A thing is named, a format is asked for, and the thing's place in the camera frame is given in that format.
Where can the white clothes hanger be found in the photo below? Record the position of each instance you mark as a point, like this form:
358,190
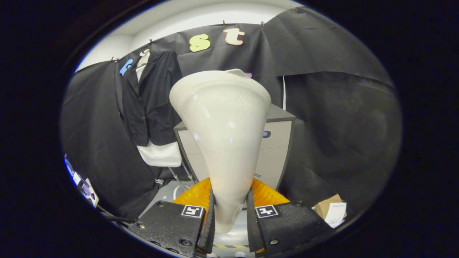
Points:
144,59

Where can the white garment steamer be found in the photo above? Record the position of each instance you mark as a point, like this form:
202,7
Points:
222,125

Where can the black backdrop cloth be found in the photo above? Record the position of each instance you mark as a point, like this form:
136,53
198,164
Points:
340,118

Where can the brown cardboard box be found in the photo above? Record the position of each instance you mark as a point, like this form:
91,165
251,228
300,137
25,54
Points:
322,205

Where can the grey cabinet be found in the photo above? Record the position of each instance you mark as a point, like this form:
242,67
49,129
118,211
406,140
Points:
274,143

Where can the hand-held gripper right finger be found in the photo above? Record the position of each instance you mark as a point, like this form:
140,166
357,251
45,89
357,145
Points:
290,224

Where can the white shirt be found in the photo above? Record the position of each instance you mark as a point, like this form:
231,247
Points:
161,154

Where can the white paper sheet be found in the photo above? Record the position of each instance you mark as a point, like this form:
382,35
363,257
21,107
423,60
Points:
337,215

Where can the black jacket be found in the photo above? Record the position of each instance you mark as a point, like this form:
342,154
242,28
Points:
157,100

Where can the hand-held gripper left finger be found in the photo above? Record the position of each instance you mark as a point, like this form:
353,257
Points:
168,224

